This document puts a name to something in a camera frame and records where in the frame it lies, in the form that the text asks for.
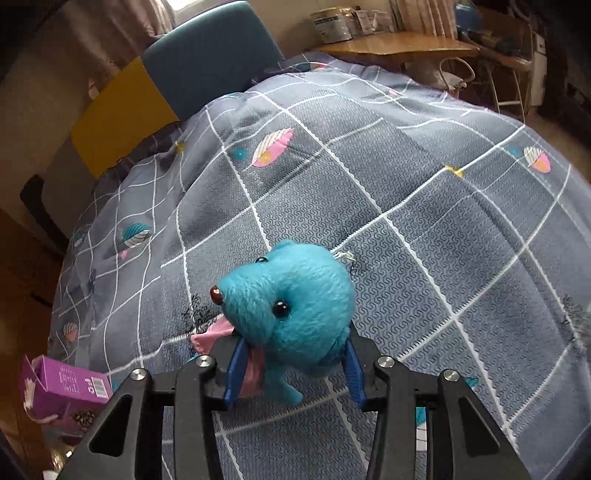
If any wooden side desk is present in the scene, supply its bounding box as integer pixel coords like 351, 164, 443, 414
315, 30, 537, 75

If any ornate gold tissue box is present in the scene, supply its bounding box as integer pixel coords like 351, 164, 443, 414
40, 410, 97, 479

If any teal plush toy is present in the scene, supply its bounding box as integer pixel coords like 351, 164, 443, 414
190, 240, 356, 406

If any tin can on desk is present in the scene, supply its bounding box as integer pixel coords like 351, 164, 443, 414
310, 7, 353, 44

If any purple cardboard box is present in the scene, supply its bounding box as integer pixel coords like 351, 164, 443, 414
20, 355, 113, 429

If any grey grid patterned quilt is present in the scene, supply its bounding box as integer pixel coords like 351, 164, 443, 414
48, 54, 590, 479

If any pink floral curtain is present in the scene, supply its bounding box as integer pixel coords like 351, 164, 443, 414
59, 0, 176, 90

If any grey yellow blue headboard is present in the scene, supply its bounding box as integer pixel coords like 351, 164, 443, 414
21, 1, 283, 251

